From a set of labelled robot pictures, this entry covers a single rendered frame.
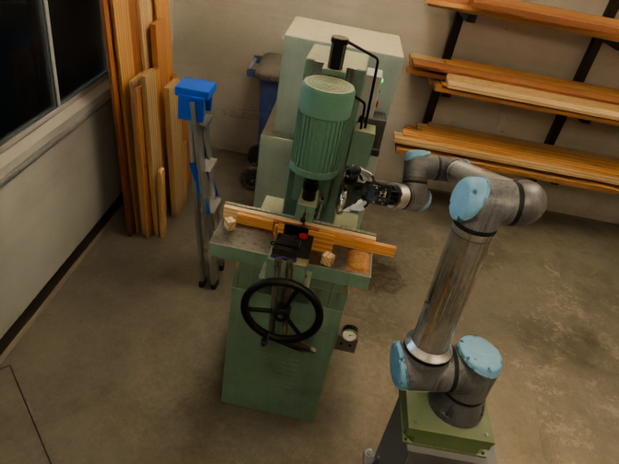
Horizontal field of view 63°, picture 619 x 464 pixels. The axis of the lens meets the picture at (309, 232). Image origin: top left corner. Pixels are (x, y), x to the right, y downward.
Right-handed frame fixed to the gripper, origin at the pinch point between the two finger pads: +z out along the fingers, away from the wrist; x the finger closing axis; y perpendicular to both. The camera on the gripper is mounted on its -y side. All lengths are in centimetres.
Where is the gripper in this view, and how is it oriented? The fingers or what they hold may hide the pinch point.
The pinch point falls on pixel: (344, 187)
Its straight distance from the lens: 166.1
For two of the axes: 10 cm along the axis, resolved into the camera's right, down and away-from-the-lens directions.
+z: -7.9, -0.7, -6.1
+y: 5.8, 2.6, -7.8
